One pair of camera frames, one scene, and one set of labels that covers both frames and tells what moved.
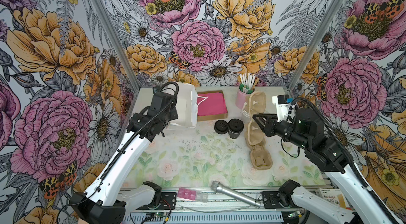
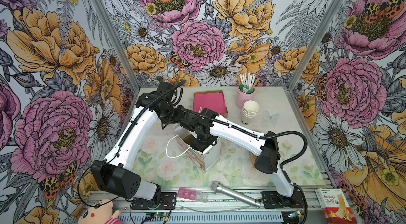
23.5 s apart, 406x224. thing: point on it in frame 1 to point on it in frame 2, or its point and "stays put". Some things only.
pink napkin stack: [210, 103] stays put
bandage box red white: [334, 196] stays put
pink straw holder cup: [242, 98] stays put
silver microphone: [220, 188] stays put
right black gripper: [271, 121] to [194, 143]
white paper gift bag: [186, 106] to [206, 159]
